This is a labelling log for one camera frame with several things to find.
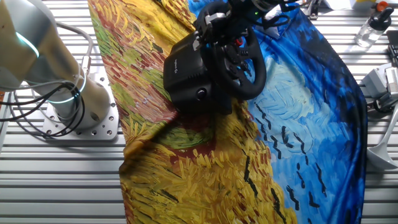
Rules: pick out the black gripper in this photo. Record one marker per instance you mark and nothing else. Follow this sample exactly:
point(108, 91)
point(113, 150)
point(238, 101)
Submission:
point(244, 14)

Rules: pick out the black leather racing steering wheel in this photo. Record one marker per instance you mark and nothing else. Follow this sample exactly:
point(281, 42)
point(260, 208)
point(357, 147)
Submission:
point(248, 87)

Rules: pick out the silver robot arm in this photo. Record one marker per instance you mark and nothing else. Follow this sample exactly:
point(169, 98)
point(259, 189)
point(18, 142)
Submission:
point(62, 56)

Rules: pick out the black steering wheel base housing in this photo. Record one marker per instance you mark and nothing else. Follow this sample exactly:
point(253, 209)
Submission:
point(186, 77)

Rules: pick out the blue foil packet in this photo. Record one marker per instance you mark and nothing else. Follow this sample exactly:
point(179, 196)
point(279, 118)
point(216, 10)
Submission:
point(289, 15)

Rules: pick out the black silver metal tool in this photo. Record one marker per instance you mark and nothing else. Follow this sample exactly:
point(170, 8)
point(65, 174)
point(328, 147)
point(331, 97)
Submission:
point(312, 9)

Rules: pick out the white paper sheet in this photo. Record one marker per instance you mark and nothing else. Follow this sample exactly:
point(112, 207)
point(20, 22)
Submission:
point(339, 3)

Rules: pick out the clear spray bottle black cap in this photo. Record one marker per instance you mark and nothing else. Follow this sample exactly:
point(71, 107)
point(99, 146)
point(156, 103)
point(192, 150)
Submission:
point(367, 34)

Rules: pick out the painted wheatfield print cloth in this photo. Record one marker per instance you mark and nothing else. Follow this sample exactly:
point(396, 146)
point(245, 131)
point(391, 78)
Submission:
point(202, 174)

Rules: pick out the grey plastic box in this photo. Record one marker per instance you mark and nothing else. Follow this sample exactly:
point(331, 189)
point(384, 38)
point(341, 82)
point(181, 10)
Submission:
point(374, 82)

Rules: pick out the black flat device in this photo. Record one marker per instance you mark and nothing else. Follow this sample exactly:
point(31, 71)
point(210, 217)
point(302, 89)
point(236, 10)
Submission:
point(393, 49)

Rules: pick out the white vented adapter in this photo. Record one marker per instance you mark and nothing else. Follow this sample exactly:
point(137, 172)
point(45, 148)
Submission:
point(393, 81)

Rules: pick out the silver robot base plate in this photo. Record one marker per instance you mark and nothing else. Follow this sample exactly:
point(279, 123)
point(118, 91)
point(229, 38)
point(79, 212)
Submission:
point(105, 124)

